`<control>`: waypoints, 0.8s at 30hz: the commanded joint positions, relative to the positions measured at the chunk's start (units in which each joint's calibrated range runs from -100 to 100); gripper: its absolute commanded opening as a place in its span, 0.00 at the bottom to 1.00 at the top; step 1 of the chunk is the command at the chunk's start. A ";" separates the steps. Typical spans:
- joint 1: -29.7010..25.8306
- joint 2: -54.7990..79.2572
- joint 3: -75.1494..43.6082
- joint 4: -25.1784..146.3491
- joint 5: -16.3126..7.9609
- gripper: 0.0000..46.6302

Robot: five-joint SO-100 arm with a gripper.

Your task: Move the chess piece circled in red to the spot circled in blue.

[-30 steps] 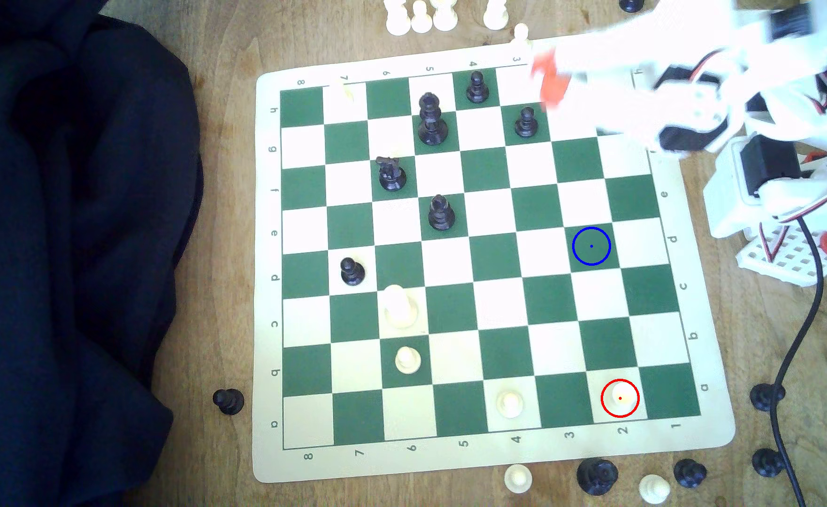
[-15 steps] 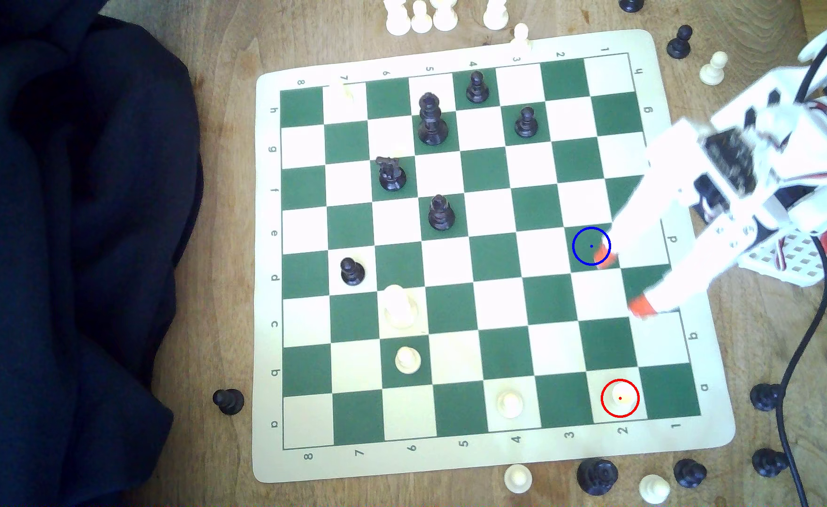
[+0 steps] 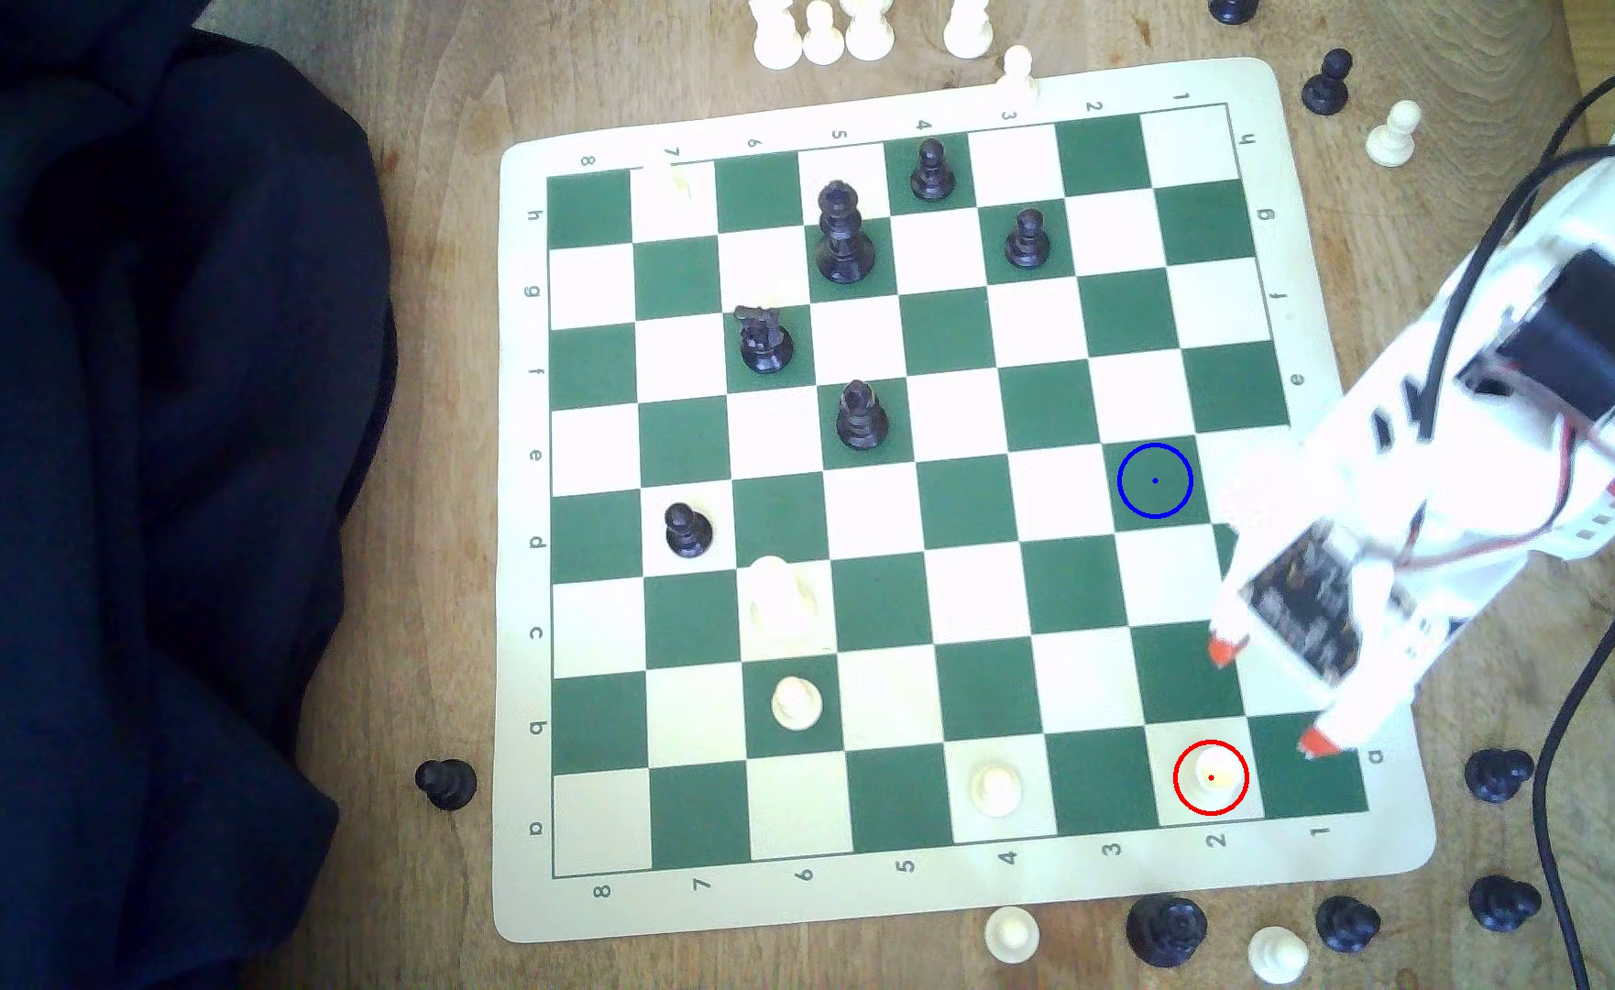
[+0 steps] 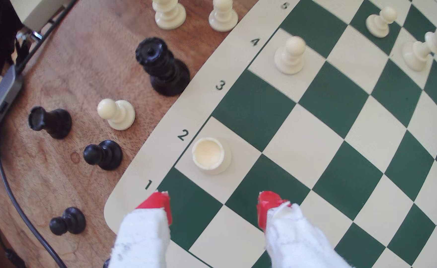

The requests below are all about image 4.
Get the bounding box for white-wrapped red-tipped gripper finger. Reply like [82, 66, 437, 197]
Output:
[256, 191, 355, 268]
[108, 191, 173, 268]

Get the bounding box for white chess rook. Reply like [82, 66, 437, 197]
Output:
[192, 137, 232, 175]

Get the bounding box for black chess pawn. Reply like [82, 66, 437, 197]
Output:
[49, 207, 87, 236]
[83, 139, 123, 171]

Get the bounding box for white chess pawn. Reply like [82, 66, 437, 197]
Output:
[365, 6, 398, 38]
[274, 36, 307, 75]
[208, 0, 239, 33]
[97, 98, 136, 131]

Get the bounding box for black chess piece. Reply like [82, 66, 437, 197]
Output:
[28, 106, 73, 140]

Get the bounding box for black chess rook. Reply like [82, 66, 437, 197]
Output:
[135, 37, 191, 97]

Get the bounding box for white chess queen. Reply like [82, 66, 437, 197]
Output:
[402, 25, 437, 72]

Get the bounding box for white chess piece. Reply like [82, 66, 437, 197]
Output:
[152, 0, 187, 31]

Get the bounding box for green and cream chessboard mat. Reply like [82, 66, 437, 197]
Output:
[104, 0, 437, 268]

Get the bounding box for grey USB hub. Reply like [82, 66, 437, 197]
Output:
[0, 64, 24, 124]

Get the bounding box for beige plastic box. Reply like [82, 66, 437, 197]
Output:
[9, 0, 72, 31]

